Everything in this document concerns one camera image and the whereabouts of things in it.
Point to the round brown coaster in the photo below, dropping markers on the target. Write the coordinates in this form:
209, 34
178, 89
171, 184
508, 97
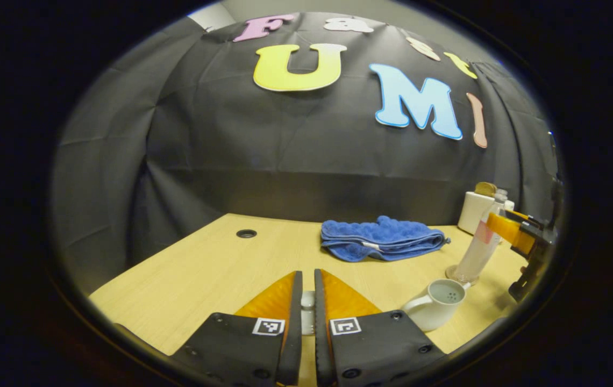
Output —
450, 275

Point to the blue folded towel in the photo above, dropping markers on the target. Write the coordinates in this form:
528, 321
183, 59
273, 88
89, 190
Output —
382, 239

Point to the brown bread slice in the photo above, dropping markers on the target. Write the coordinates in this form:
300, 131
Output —
485, 188

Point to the clear plastic water bottle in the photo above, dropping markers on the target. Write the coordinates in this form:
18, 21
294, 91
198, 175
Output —
481, 247

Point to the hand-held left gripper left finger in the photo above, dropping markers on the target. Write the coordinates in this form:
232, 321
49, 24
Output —
296, 333

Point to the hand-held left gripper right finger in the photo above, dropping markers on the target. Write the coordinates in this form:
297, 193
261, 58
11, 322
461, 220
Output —
321, 333

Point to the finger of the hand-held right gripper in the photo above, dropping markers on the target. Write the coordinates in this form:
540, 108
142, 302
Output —
524, 216
511, 231

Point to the white teacup lid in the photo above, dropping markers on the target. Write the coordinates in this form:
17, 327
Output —
307, 312

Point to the white toaster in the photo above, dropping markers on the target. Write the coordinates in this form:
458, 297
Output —
473, 212

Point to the white ceramic teacup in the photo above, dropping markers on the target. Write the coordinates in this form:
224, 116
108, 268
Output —
435, 306

